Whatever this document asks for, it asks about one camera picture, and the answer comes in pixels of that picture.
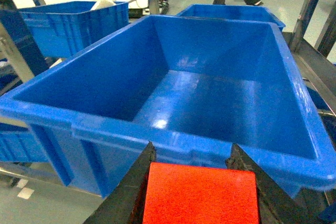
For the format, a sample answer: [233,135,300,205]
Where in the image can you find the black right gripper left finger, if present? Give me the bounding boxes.
[84,142,156,223]

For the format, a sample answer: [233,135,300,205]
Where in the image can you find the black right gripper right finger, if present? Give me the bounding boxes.
[225,144,319,223]

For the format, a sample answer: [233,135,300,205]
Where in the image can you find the red magnetic block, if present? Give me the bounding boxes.
[142,162,260,223]

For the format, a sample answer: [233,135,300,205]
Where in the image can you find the blue bin left background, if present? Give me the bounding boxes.
[19,1,129,58]

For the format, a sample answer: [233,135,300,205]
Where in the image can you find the blue bin behind far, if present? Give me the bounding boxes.
[176,4,286,31]

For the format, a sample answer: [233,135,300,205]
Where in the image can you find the white object in bin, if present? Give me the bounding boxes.
[90,0,116,11]

